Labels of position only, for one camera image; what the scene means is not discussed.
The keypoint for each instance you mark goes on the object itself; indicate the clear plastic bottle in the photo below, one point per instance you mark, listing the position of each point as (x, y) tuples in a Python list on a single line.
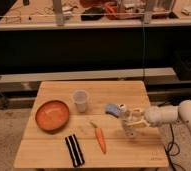
[(125, 117)]

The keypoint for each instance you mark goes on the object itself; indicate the black white striped cloth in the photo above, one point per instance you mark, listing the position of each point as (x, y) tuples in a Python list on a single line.
[(74, 150)]

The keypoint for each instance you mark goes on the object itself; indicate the black box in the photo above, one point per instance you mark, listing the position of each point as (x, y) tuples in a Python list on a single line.
[(182, 64)]

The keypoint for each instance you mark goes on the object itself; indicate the wooden table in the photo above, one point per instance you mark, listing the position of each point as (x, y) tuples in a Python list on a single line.
[(43, 150)]

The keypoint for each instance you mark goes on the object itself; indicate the clear plastic cup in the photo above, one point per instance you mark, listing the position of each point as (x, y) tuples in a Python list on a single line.
[(80, 98)]

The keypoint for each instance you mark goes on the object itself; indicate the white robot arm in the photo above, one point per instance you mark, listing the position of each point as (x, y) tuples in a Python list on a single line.
[(170, 114)]

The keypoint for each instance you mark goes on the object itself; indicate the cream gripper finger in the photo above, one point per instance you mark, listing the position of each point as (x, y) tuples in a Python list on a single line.
[(137, 111), (139, 124)]

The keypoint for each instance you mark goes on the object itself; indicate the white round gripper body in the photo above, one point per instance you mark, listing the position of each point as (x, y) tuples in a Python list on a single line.
[(153, 116)]

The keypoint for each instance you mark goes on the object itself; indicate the blue sponge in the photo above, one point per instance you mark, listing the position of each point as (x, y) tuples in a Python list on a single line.
[(112, 109)]

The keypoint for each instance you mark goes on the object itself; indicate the orange plate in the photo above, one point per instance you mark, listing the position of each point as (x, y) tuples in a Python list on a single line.
[(52, 115)]

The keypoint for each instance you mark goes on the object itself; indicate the orange carrot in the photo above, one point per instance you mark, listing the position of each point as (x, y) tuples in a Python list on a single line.
[(100, 137)]

